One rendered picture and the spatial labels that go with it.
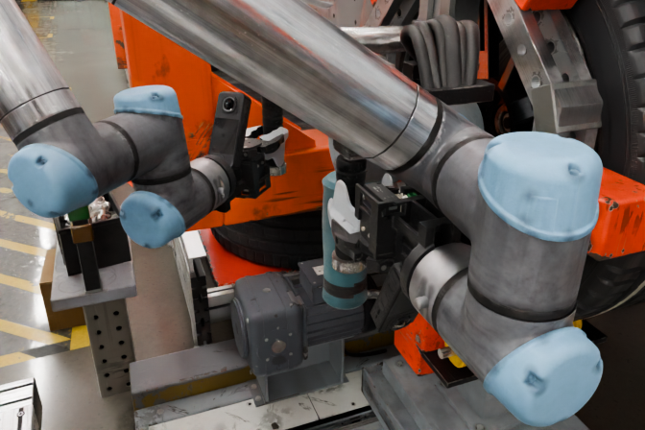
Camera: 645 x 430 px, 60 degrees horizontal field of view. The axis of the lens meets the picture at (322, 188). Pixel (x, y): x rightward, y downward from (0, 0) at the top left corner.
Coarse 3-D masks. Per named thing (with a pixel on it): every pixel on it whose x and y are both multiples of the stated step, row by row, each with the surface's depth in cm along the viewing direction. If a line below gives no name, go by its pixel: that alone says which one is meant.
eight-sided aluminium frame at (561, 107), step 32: (384, 0) 96; (416, 0) 95; (512, 0) 66; (512, 32) 67; (544, 32) 68; (544, 64) 63; (576, 64) 65; (544, 96) 63; (576, 96) 63; (544, 128) 64; (576, 128) 63
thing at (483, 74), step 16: (480, 0) 89; (480, 16) 89; (480, 32) 90; (496, 32) 88; (576, 32) 69; (480, 48) 90; (496, 48) 89; (480, 64) 91; (496, 64) 89; (512, 64) 84; (416, 80) 112; (496, 80) 88; (512, 80) 85; (496, 96) 94; (512, 96) 86; (512, 112) 85; (528, 112) 82; (512, 128) 86; (528, 128) 86; (464, 240) 105
